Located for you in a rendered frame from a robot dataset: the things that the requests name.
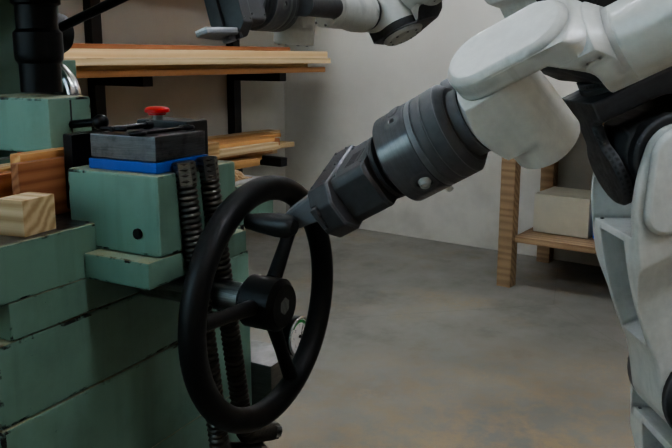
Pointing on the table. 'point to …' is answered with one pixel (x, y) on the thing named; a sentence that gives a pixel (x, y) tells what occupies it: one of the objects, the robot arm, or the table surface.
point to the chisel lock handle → (90, 122)
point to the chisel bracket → (39, 120)
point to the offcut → (27, 214)
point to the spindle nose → (38, 42)
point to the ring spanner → (160, 130)
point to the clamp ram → (76, 152)
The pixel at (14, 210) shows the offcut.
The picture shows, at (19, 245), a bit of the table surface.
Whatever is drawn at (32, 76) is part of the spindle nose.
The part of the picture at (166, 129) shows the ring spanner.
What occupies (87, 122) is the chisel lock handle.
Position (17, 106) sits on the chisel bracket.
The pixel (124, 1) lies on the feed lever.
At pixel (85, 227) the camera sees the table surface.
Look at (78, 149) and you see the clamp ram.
